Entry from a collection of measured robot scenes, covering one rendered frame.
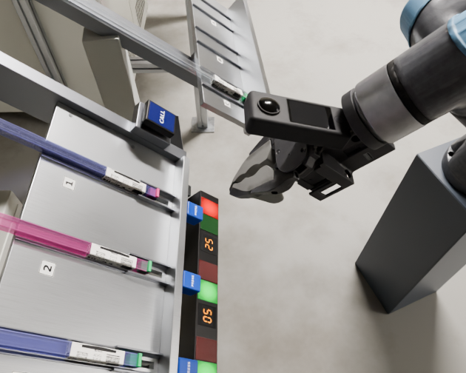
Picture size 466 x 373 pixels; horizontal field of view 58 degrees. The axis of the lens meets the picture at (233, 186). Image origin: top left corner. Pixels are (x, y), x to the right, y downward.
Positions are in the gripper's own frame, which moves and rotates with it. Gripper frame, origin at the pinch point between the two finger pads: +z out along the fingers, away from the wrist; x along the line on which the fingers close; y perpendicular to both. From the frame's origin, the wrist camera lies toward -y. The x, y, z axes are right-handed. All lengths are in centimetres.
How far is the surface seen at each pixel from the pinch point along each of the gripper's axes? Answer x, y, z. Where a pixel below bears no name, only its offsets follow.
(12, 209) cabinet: 7.4, -17.4, 39.1
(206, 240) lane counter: -2.4, 4.4, 10.8
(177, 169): 6.5, -3.1, 9.0
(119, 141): 6.9, -12.8, 9.7
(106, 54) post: 26.8, -16.2, 13.6
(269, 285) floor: 16, 61, 49
